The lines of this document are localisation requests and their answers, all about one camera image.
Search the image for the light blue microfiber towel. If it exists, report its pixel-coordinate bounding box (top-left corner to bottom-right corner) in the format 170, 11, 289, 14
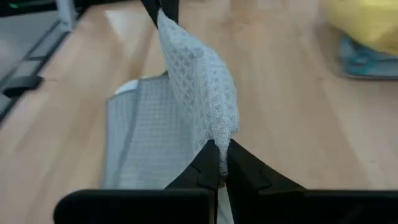
338, 35, 398, 80

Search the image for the white paper towel tag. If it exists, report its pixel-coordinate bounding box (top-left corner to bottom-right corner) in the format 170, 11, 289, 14
114, 78, 140, 96

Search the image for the gray waffle-weave towel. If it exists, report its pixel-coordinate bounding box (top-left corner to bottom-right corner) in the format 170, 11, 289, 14
100, 9, 241, 224

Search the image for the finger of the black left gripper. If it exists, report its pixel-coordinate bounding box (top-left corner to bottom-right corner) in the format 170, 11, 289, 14
139, 0, 161, 29
160, 0, 181, 26

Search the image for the yellow microfiber towel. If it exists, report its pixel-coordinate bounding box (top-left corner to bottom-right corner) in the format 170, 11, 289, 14
321, 0, 398, 57

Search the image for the black frame bracket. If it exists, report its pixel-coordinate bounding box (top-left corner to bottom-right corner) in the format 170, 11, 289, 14
1, 75, 45, 100

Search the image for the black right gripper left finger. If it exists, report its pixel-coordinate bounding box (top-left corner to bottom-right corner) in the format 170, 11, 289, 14
53, 139, 223, 224

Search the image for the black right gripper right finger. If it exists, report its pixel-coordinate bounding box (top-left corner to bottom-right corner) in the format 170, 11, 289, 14
225, 138, 398, 224

